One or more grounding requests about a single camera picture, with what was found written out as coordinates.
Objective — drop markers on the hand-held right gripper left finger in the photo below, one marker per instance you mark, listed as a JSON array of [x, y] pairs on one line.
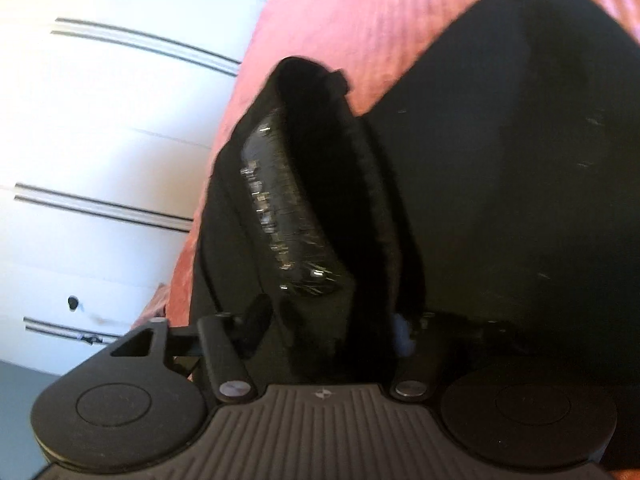
[[252, 322]]

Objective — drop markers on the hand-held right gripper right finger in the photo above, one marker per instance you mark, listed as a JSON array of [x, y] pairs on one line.
[[405, 342]]

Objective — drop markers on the black pants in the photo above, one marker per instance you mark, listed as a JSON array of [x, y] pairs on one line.
[[500, 185]]

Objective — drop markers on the white wardrobe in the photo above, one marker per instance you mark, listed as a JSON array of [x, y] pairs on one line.
[[100, 135]]

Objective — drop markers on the pink ribbed blanket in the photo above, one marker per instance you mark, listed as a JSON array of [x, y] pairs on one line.
[[360, 20]]

